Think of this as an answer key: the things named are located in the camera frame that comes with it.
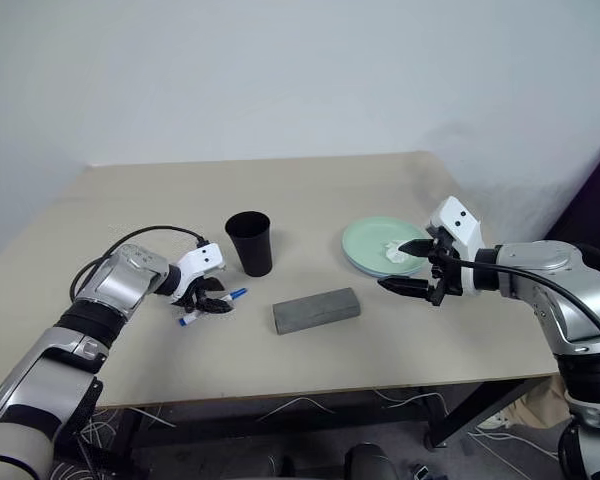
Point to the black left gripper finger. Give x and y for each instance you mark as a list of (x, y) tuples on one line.
[(217, 306), (217, 284)]

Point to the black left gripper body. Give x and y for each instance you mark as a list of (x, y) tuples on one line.
[(192, 300)]

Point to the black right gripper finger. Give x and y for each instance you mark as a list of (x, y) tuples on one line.
[(419, 247), (407, 287)]

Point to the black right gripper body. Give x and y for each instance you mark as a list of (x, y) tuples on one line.
[(445, 270)]

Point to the white marker with blue cap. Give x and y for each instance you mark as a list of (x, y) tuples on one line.
[(239, 293)]

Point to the white tissue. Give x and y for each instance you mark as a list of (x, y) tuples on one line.
[(394, 255)]

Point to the green plastic plate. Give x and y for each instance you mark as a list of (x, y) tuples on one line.
[(370, 240)]

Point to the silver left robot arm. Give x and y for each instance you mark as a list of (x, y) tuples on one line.
[(115, 280)]

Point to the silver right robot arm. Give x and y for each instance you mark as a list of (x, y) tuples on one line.
[(540, 265)]

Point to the blue plastic plate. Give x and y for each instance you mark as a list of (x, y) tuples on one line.
[(375, 275)]

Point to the black plastic cup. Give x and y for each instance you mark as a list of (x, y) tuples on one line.
[(252, 250)]

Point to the grey rectangular sponge block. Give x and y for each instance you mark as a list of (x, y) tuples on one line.
[(315, 310)]

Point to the black case with orange mark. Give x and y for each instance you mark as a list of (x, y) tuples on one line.
[(590, 200)]

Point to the brown cardboard piece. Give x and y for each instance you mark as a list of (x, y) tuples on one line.
[(545, 402)]

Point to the large dark rounded shape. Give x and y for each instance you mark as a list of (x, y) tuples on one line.
[(370, 462)]

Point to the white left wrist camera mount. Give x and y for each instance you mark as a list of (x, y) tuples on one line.
[(200, 260)]

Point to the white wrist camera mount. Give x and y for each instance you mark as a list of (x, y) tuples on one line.
[(200, 260), (460, 220)]

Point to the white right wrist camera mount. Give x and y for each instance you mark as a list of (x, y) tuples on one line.
[(460, 220)]

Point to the black metal table frame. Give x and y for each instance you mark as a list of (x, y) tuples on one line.
[(480, 410)]

